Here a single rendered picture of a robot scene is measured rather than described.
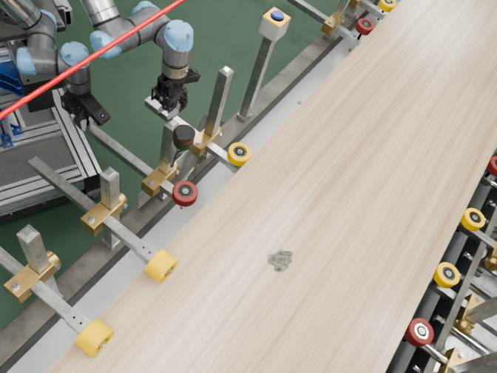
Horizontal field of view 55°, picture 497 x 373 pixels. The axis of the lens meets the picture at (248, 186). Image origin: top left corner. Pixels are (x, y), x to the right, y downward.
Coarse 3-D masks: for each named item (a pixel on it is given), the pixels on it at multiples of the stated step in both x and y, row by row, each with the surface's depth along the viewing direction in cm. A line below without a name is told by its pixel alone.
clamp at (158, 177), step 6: (156, 168) 156; (174, 168) 158; (150, 174) 154; (156, 174) 155; (162, 174) 155; (168, 174) 156; (174, 174) 159; (144, 180) 153; (156, 180) 154; (162, 180) 154; (168, 180) 158; (144, 186) 154; (150, 186) 152; (156, 186) 153; (150, 192) 154; (156, 192) 156
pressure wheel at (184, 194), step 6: (174, 186) 150; (180, 186) 151; (186, 186) 151; (192, 186) 151; (174, 192) 149; (180, 192) 150; (186, 192) 150; (192, 192) 150; (174, 198) 149; (180, 198) 148; (186, 198) 149; (192, 198) 149; (180, 204) 150; (186, 204) 150
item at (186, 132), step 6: (180, 126) 137; (186, 126) 137; (180, 132) 136; (186, 132) 136; (192, 132) 137; (180, 138) 135; (186, 138) 135; (180, 150) 144; (174, 156) 149; (174, 162) 152
